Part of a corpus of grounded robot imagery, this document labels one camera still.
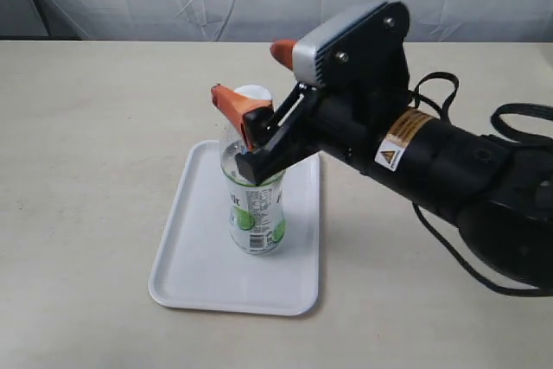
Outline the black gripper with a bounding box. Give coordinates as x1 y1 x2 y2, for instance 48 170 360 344
211 39 410 183

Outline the clear plastic drink bottle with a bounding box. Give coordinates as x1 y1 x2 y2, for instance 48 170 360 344
219 83 288 257

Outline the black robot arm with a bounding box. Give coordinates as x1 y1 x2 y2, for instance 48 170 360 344
211 42 552 297

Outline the white plastic tray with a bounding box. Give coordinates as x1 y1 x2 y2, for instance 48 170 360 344
148 140 321 316

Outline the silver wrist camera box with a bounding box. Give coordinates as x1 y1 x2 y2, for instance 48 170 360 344
291 2 410 92

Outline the black cable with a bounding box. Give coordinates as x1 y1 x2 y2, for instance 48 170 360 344
405 71 553 299

